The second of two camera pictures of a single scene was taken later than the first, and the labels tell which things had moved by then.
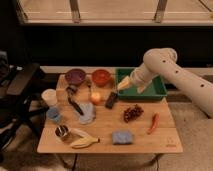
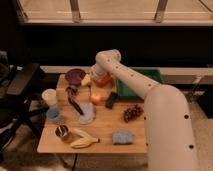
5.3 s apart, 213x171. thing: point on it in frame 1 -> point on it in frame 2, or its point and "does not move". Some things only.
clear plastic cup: x=87 y=112 does not move
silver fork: x=89 y=87 does not move
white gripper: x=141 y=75 -> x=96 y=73
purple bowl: x=75 y=76 does not move
